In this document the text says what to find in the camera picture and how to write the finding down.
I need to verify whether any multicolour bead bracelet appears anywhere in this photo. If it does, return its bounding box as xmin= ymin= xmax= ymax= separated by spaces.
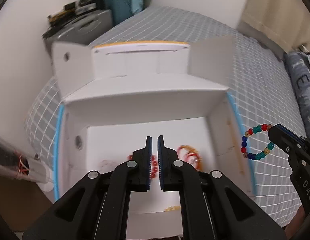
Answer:
xmin=241 ymin=123 xmax=276 ymax=161

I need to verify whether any red cord bracelet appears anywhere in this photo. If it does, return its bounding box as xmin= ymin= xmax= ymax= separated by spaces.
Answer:
xmin=177 ymin=144 xmax=204 ymax=170

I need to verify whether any red bead bracelet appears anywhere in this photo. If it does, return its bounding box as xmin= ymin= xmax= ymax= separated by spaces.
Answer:
xmin=127 ymin=154 xmax=161 ymax=181

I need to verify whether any right hand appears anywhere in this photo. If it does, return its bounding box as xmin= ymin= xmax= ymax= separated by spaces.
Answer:
xmin=285 ymin=205 xmax=306 ymax=239

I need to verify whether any grey checked bed sheet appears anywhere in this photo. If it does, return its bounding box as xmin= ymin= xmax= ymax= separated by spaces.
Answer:
xmin=26 ymin=7 xmax=305 ymax=226

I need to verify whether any blue folded duvet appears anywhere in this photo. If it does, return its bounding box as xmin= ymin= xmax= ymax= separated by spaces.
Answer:
xmin=284 ymin=51 xmax=310 ymax=138

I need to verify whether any blue yellow cardboard shoebox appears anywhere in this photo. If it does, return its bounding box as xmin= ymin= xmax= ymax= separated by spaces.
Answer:
xmin=50 ymin=35 xmax=258 ymax=240

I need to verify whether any beige curtain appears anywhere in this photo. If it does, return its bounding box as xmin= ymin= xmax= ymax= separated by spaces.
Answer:
xmin=237 ymin=0 xmax=310 ymax=52

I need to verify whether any grey hard case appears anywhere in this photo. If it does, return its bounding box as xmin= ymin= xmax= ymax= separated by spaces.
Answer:
xmin=42 ymin=10 xmax=113 ymax=56

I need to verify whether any teal suitcase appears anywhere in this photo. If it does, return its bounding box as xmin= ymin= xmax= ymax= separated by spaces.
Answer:
xmin=103 ymin=0 xmax=143 ymax=25

